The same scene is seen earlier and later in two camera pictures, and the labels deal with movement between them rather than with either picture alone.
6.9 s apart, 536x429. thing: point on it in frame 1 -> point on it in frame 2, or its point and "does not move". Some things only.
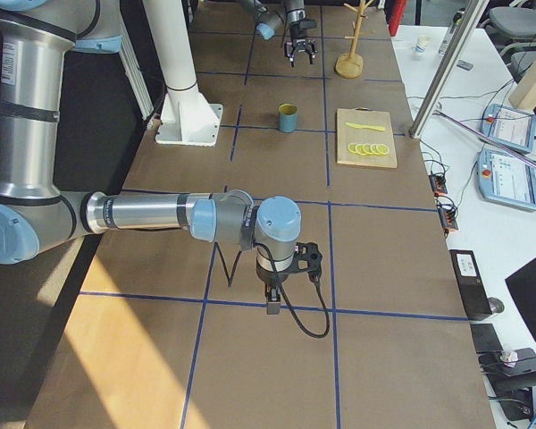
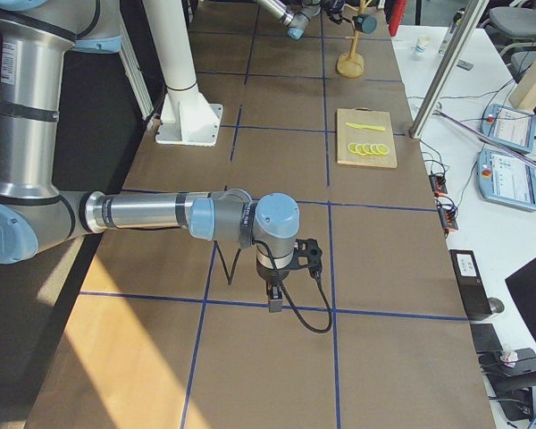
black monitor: [531, 288] does not move
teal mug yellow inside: [288, 118] -> [364, 22]
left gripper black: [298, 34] -> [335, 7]
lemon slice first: [351, 147] does not move
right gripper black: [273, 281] does not move
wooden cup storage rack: [350, 65] does not move
